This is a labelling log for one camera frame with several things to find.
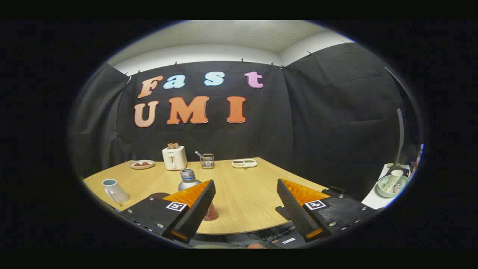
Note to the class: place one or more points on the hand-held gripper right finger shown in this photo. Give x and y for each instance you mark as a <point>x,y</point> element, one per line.
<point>293,209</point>

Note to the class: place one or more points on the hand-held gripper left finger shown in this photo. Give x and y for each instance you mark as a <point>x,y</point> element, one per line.
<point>199,210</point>

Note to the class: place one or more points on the silver juice bottle pink label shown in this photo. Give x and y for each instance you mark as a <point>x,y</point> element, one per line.
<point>188,180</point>

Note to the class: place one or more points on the white cup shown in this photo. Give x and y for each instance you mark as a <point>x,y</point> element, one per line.
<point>115,190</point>

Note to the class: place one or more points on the paper cup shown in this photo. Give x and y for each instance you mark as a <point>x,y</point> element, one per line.
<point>394,179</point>

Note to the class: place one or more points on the black box white label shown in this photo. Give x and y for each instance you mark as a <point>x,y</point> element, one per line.
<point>289,241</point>

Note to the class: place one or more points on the wooden table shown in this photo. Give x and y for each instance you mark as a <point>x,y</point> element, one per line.
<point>242,194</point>

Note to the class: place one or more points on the glass jar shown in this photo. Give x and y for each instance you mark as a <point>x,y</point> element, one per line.
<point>207,161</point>

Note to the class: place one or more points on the white toaster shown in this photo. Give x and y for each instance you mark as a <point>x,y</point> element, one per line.
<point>174,158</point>

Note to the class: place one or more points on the white divided tray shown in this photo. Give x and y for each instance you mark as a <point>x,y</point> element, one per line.
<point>244,163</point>

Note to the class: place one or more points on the white round plate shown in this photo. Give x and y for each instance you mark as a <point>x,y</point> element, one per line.
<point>142,167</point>

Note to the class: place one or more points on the white side table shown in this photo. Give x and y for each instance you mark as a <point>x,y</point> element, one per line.
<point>373,201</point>

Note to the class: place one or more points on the black backdrop cloth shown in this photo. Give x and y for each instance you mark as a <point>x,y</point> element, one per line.
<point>317,123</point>

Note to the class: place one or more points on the green bowl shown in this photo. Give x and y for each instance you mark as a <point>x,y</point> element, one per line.
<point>384,192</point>

